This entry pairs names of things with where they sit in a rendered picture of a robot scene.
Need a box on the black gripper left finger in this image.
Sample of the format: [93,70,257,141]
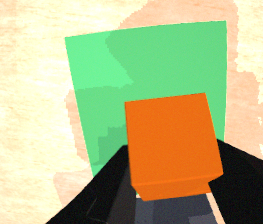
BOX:
[46,144,138,224]

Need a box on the orange l-shaped part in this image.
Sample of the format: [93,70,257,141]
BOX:
[124,93,223,201]

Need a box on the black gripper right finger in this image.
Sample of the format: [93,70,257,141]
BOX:
[208,139,263,224]

